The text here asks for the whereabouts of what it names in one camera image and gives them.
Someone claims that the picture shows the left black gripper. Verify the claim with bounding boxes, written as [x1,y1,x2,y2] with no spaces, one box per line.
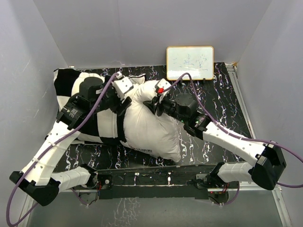
[91,79,131,115]

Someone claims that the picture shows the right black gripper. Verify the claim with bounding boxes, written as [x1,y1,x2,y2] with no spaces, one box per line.
[144,93,187,124]

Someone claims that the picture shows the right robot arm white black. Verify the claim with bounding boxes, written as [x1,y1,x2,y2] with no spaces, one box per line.
[144,93,286,190]

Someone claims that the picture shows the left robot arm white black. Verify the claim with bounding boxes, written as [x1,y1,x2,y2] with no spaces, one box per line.
[9,73,133,206]

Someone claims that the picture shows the white pillow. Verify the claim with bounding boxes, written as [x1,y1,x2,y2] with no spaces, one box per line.
[121,80,181,162]

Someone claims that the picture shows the black white checkered pillowcase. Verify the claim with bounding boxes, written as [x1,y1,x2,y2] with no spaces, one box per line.
[45,68,147,145]

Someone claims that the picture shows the aluminium frame rail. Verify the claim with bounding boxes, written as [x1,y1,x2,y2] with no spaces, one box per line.
[18,63,293,227]

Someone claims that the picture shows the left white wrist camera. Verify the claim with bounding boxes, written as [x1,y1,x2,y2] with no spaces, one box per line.
[112,72,134,100]

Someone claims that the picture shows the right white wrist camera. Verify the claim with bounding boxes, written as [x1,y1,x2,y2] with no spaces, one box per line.
[155,79,171,103]

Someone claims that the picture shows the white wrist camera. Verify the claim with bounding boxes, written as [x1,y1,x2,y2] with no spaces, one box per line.
[155,79,171,103]
[112,72,134,100]

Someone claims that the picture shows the small whiteboard with wooden frame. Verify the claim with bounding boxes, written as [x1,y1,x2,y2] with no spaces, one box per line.
[166,46,214,81]

